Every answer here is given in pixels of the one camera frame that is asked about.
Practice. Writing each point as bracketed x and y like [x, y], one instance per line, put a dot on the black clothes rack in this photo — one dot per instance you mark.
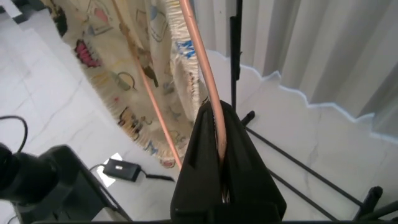
[235, 46]

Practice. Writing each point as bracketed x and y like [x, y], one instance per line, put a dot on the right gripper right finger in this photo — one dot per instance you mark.
[248, 186]

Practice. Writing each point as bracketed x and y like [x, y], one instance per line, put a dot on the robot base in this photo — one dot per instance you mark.
[46, 177]

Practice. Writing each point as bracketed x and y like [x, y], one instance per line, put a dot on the cream printed garment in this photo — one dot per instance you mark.
[102, 68]

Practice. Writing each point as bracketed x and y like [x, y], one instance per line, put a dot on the black power adapter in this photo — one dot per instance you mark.
[121, 169]

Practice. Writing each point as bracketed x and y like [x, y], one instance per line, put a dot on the pink clothes hanger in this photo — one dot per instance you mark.
[203, 62]

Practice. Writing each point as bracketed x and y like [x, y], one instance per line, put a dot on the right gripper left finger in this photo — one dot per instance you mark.
[199, 186]

